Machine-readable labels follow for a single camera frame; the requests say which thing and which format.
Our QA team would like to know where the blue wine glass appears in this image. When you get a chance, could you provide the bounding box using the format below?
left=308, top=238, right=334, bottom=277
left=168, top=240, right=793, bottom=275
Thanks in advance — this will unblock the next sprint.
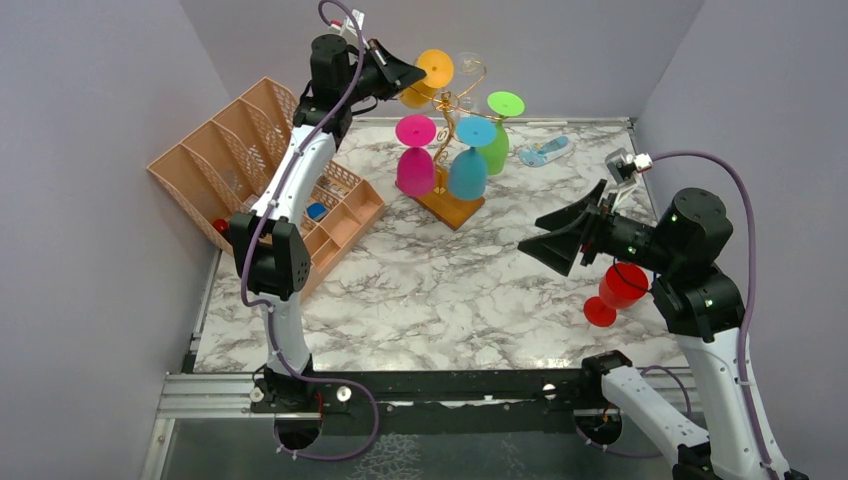
left=447, top=117, right=496, bottom=201

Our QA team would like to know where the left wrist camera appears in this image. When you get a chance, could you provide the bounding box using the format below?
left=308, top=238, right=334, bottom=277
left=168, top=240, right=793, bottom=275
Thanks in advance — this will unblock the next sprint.
left=328, top=9, right=365, bottom=45

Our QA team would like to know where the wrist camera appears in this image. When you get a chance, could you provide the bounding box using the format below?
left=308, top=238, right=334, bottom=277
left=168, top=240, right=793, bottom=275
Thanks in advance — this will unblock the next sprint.
left=604, top=149, right=653, bottom=212
left=328, top=9, right=365, bottom=45

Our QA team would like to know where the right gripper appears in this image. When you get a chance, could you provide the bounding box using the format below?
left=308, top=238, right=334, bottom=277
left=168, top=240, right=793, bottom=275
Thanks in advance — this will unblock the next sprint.
left=519, top=178, right=680, bottom=273

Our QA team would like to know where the yellow wine glass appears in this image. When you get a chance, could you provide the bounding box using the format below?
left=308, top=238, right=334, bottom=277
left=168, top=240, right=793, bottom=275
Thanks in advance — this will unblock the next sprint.
left=398, top=49, right=454, bottom=109

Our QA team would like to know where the green wine glass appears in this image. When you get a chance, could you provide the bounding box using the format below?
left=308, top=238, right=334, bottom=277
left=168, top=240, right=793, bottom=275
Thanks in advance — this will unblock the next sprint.
left=479, top=90, right=526, bottom=176

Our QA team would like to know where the clear wine glass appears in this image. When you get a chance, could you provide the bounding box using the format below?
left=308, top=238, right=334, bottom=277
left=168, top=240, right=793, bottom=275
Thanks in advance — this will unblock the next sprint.
left=450, top=51, right=487, bottom=117

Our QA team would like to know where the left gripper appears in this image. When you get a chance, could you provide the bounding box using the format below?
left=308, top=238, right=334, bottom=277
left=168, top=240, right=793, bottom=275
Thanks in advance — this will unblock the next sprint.
left=339, top=38, right=425, bottom=105

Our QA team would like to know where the gold wine glass rack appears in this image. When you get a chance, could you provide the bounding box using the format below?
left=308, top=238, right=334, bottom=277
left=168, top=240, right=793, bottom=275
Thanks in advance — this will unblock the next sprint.
left=410, top=81, right=496, bottom=230

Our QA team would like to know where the black mounting rail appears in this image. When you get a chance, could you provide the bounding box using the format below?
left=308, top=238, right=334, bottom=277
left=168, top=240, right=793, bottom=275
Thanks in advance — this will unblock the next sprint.
left=158, top=367, right=690, bottom=439

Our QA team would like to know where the red wine glass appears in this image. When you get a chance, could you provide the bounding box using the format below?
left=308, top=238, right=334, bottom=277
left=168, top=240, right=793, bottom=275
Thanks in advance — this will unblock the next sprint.
left=583, top=262, right=649, bottom=328

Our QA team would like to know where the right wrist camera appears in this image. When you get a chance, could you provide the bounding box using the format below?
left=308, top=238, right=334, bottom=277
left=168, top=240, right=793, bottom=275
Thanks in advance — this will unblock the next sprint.
left=604, top=149, right=653, bottom=212

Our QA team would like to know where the pink plastic desk organizer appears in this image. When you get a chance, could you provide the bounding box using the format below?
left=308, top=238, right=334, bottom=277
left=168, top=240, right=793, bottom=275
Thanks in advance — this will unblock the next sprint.
left=147, top=77, right=385, bottom=298

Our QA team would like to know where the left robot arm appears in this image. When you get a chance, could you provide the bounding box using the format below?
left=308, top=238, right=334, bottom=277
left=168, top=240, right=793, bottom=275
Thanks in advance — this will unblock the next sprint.
left=229, top=34, right=427, bottom=411

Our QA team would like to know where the magenta wine glass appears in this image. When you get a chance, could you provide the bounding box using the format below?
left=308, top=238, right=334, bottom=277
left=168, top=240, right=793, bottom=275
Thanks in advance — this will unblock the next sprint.
left=395, top=114, right=437, bottom=197

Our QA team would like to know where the red black item in organizer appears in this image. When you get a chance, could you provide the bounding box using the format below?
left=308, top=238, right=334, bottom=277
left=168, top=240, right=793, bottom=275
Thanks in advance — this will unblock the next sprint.
left=212, top=219, right=229, bottom=235

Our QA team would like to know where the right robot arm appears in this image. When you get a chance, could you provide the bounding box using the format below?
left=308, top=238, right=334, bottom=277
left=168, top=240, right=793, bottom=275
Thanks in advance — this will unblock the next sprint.
left=518, top=185, right=799, bottom=479

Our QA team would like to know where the small blue white package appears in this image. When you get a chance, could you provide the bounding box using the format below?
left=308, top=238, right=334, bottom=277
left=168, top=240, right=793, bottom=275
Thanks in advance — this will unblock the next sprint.
left=518, top=135, right=574, bottom=168

